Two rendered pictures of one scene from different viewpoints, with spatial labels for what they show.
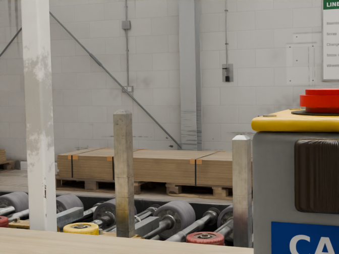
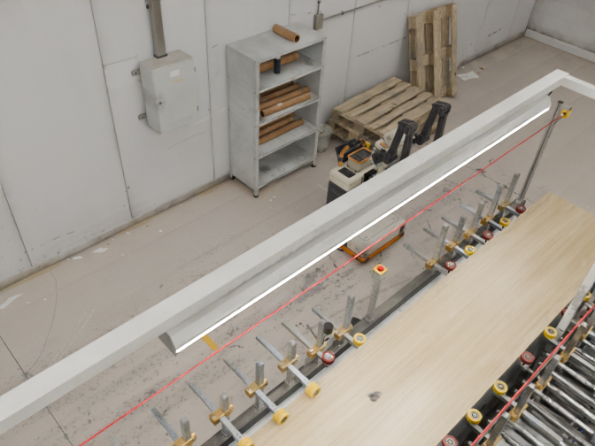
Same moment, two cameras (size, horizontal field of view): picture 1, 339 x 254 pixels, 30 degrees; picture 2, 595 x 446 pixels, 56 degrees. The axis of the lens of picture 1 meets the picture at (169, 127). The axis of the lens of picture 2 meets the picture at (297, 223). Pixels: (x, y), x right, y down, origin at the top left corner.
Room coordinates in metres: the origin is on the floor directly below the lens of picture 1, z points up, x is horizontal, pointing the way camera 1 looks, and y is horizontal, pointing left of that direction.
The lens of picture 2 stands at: (0.70, -2.61, 3.80)
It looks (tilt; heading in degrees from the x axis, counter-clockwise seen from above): 42 degrees down; 112
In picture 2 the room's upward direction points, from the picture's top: 4 degrees clockwise
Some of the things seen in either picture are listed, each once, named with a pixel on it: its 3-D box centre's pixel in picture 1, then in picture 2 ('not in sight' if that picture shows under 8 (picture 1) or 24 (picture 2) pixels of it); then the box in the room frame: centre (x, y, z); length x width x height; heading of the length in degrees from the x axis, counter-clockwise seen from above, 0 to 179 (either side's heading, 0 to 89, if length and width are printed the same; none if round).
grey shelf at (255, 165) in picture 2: not in sight; (275, 111); (-1.46, 1.99, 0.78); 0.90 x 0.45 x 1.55; 68
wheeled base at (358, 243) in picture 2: not in sight; (359, 224); (-0.25, 1.44, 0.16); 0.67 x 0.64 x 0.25; 158
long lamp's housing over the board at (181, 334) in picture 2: not in sight; (403, 187); (0.40, -0.67, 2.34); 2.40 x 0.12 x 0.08; 68
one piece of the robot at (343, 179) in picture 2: not in sight; (358, 185); (-0.33, 1.48, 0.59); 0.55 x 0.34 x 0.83; 68
